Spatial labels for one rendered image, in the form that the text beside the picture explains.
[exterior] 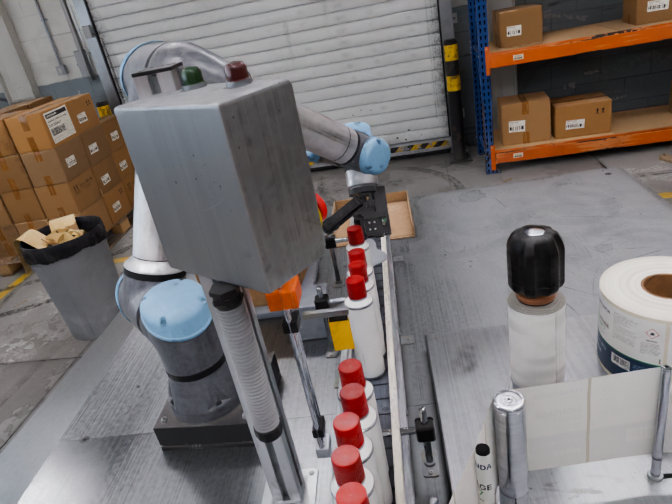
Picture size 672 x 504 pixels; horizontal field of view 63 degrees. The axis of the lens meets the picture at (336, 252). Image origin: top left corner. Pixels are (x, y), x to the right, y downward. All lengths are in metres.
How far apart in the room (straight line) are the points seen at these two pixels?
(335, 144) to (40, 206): 3.67
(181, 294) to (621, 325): 0.72
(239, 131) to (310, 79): 4.59
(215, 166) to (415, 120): 4.62
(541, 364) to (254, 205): 0.56
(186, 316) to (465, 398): 0.49
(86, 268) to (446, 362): 2.47
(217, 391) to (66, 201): 3.50
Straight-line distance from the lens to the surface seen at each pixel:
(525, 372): 0.93
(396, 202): 1.92
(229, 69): 0.55
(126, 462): 1.15
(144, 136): 0.59
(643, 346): 0.97
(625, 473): 0.90
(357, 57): 5.00
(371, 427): 0.73
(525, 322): 0.87
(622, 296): 0.98
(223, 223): 0.54
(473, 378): 1.03
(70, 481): 1.18
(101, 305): 3.34
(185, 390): 1.03
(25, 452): 1.32
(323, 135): 1.04
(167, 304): 0.97
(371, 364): 1.02
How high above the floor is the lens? 1.54
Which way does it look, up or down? 26 degrees down
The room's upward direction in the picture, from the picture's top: 11 degrees counter-clockwise
